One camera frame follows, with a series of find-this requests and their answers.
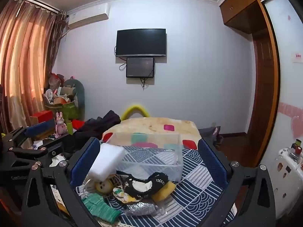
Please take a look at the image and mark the small black wall monitor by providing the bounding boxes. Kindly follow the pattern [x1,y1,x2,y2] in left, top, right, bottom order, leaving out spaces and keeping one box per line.
[126,57,156,78]

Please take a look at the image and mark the silver scrubber in bag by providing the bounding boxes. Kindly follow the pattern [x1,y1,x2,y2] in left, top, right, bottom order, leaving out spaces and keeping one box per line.
[124,201,159,217]

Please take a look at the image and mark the white sponge block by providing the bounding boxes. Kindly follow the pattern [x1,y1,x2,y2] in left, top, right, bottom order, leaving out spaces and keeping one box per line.
[88,143,127,182]

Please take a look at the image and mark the grey cushion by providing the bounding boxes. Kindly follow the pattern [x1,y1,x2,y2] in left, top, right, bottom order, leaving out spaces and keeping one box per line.
[63,78,85,121]

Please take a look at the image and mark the clear plastic box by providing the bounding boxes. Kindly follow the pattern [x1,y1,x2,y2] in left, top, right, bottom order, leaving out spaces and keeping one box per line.
[101,132,184,182]

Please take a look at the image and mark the wooden door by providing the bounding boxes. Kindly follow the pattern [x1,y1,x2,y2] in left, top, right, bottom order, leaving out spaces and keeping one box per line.
[252,1,281,169]

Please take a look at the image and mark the yellow foam hoop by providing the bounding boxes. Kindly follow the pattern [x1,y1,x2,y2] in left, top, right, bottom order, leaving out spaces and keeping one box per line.
[121,103,150,120]

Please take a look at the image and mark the red box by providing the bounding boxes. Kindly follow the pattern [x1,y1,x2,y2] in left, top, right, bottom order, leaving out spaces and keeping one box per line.
[31,110,54,124]

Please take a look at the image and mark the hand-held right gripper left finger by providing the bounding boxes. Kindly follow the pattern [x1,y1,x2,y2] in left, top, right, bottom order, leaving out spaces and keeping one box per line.
[22,137,102,227]

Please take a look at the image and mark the white air conditioner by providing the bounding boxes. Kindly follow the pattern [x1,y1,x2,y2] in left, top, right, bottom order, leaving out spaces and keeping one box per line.
[67,6,111,30]

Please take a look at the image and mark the pile of toys and boxes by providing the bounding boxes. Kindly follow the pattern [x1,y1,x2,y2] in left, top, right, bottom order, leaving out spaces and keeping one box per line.
[42,72,77,108]

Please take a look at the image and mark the dark bag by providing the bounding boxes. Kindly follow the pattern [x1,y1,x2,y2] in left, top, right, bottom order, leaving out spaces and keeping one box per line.
[198,126,224,148]

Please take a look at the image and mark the small yellow-faced doll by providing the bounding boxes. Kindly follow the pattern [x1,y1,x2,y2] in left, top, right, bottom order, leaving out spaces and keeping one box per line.
[94,174,119,193]

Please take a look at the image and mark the green knitted cloth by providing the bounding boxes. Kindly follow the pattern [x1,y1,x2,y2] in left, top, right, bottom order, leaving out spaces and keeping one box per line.
[82,193,122,224]

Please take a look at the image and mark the black wall television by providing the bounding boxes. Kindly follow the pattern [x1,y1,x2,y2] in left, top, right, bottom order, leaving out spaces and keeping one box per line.
[115,28,167,58]

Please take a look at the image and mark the green paper bag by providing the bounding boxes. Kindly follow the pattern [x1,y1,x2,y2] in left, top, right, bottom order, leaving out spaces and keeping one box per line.
[61,100,80,121]

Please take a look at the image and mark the white suitcase with stickers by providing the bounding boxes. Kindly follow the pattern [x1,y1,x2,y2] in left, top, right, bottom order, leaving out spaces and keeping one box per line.
[274,147,303,221]

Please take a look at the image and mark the orange striped curtain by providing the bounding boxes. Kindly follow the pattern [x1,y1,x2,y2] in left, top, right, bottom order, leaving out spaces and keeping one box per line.
[0,0,69,134]

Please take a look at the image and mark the black and white sock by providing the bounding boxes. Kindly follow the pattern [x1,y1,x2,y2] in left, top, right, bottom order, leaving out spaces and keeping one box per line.
[116,170,169,198]

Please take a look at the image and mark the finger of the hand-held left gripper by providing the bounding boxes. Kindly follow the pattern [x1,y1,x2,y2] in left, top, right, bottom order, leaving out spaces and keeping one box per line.
[7,134,71,162]
[3,119,57,145]

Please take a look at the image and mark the red cloth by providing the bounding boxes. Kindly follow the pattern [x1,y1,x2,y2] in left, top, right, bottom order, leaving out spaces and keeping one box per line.
[72,120,86,131]

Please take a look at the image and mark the yellow blanket with coloured squares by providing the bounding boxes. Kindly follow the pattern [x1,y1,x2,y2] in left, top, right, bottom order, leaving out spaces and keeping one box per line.
[102,117,202,151]

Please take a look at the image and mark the yellow sponge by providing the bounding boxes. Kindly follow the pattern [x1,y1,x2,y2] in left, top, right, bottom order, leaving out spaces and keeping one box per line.
[151,180,177,202]

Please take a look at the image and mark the black clothing pile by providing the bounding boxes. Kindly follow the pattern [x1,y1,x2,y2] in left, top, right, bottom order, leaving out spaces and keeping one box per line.
[73,110,122,148]

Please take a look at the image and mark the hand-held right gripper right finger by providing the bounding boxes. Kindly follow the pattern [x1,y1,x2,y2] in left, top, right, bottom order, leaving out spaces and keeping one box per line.
[197,138,276,227]

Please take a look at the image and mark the pink bunny toy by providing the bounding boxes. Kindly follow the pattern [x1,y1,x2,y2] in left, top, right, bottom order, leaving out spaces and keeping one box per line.
[55,111,68,137]

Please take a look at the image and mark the wooden overhead cabinet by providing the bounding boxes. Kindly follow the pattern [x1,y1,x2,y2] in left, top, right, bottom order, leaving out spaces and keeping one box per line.
[219,0,280,35]

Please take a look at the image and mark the red-capped jar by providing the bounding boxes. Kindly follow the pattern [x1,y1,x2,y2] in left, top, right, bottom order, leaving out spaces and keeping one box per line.
[294,139,303,155]

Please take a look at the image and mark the floral patterned cloth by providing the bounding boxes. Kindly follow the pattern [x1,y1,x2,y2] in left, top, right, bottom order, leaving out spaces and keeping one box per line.
[112,187,135,205]

